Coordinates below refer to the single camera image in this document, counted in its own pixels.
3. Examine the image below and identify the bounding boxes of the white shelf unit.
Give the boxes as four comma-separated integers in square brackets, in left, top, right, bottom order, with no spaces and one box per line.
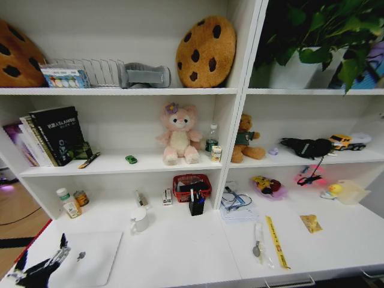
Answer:
[0,0,384,221]

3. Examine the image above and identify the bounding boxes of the clear water bottle green label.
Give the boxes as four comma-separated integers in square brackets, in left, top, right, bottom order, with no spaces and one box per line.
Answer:
[205,122,220,152]

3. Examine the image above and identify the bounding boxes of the round chocolate chip cookie pillow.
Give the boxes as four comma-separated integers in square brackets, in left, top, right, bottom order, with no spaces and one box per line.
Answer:
[175,15,238,89]
[0,19,49,88]

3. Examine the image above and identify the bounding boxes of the yellow snack packet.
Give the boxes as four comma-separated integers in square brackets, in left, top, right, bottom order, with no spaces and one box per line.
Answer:
[299,214,323,235]

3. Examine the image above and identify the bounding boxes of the translucent plastic container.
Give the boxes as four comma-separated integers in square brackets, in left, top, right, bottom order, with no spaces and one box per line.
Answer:
[337,179,371,206]

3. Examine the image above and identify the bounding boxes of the pink plush fox toy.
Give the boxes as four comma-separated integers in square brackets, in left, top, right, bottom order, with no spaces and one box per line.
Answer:
[155,102,203,166]

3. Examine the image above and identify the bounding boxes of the blue and purple box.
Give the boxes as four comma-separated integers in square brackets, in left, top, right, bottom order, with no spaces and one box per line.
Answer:
[341,41,384,90]

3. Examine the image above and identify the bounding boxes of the black pen holder with pens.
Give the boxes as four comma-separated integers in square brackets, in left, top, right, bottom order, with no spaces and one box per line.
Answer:
[188,188,206,217]

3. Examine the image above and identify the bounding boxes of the white wire file rack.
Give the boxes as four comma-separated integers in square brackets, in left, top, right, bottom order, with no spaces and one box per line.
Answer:
[47,58,126,88]

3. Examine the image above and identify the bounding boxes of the red plastic basket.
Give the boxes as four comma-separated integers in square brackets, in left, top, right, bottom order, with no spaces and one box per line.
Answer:
[172,173,212,203]

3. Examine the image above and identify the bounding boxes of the pink toy with black strap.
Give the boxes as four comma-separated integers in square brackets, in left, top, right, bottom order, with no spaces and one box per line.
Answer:
[295,164,328,187]

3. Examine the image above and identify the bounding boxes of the yellow plush on purple wrap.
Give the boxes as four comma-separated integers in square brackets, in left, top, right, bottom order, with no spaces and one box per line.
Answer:
[251,175,289,201]

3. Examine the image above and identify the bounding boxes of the pale spined book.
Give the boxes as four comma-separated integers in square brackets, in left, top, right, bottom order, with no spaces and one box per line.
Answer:
[19,115,58,167]

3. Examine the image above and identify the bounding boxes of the black floor cable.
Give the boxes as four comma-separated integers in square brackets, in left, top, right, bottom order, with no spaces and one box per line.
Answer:
[0,206,43,226]

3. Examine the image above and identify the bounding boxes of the yellow rubber duck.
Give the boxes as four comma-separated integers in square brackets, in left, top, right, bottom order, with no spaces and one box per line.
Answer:
[319,183,344,200]

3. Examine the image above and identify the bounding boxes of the metal spoon in clear wrap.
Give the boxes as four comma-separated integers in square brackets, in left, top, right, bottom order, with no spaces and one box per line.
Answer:
[252,222,275,269]

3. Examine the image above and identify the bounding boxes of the yellow utility knife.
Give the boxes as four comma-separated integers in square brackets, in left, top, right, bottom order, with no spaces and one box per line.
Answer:
[77,151,101,170]

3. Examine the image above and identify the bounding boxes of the yellow printed strip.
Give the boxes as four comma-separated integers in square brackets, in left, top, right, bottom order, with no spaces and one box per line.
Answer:
[265,215,292,269]

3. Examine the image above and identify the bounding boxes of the white paper sheets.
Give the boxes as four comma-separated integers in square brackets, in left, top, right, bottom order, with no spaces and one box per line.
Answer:
[220,205,260,224]

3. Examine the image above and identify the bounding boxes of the small clear glass bottle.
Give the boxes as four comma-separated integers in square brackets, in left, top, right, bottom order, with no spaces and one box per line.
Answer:
[135,189,150,208]

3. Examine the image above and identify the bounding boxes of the silver drawer handle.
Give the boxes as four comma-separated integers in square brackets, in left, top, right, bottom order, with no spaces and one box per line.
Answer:
[359,268,384,280]
[265,276,316,288]

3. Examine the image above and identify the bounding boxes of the white ceramic mug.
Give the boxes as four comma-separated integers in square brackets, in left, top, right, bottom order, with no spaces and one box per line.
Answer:
[129,206,150,236]

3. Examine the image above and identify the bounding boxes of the yellow toy truck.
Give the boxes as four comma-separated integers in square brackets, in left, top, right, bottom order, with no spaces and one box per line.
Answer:
[328,134,367,152]

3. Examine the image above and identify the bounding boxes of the green leafy plant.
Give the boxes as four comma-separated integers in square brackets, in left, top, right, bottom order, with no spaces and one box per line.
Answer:
[260,0,384,94]

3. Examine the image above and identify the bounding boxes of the grey padded neck massager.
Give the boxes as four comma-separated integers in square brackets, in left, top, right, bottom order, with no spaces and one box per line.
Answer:
[121,62,172,89]

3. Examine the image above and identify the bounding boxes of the black hardcover book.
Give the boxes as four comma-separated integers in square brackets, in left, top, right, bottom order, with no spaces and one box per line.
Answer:
[29,106,87,167]

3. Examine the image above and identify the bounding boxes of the black fabric bag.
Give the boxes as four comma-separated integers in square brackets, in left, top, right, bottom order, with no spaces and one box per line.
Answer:
[280,137,334,160]

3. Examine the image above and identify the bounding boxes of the silver closed laptop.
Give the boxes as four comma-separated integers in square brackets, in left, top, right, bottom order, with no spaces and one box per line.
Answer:
[47,230,124,287]

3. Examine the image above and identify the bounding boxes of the white pill bottle green label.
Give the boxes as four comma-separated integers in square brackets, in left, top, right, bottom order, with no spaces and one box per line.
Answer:
[56,187,71,205]

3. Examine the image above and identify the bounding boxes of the small orange tin can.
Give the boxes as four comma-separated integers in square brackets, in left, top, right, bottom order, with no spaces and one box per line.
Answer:
[73,190,90,208]

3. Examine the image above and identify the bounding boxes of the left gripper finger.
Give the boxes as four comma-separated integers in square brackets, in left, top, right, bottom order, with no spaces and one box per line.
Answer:
[44,232,72,268]
[8,250,30,279]

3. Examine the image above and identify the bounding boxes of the blue coiled cable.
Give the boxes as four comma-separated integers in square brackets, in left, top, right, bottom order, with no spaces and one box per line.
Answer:
[221,185,253,211]

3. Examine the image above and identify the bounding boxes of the box with coloured dots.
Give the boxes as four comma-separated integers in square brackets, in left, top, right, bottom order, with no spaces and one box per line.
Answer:
[40,67,91,89]

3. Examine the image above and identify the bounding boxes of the purple covered book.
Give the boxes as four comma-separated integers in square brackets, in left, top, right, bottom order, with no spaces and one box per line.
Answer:
[2,122,40,167]

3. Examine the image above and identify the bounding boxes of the white plant pot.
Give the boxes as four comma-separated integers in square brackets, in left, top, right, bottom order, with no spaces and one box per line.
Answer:
[268,46,349,89]

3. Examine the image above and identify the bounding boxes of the brown teddy bear green shirt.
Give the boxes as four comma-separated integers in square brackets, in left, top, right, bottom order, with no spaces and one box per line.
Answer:
[230,113,266,164]

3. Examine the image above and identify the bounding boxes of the dark green small box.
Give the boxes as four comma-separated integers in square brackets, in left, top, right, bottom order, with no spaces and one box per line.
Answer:
[74,141,94,160]

